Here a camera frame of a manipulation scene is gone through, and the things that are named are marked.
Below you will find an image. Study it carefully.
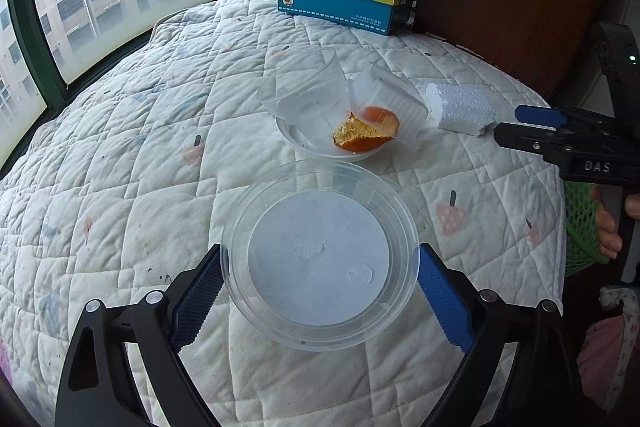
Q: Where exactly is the white quilted mattress pad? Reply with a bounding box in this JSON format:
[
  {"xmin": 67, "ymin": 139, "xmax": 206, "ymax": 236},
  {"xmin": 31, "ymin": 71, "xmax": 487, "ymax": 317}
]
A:
[{"xmin": 1, "ymin": 0, "xmax": 565, "ymax": 426}]

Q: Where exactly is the white styrofoam block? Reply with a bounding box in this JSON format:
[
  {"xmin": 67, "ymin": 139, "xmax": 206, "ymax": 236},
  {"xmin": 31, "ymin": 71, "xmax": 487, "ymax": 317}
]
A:
[{"xmin": 419, "ymin": 82, "xmax": 497, "ymax": 138}]

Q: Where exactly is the green plastic mesh basket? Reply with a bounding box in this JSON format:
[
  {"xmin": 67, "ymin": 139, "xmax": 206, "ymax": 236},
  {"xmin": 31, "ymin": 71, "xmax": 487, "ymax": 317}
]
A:
[{"xmin": 564, "ymin": 181, "xmax": 608, "ymax": 277}]

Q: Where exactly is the clear round plastic lid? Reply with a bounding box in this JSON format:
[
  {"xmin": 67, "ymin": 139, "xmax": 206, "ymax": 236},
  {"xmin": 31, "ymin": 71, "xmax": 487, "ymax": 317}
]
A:
[{"xmin": 220, "ymin": 160, "xmax": 420, "ymax": 352}]

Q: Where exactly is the person right hand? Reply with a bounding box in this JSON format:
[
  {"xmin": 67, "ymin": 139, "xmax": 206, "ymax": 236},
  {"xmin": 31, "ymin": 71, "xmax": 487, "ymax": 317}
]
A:
[{"xmin": 590, "ymin": 185, "xmax": 640, "ymax": 259}]

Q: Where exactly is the orange peel piece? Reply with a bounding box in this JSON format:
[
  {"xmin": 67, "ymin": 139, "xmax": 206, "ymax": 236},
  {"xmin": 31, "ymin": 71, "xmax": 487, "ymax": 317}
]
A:
[{"xmin": 332, "ymin": 106, "xmax": 400, "ymax": 153}]

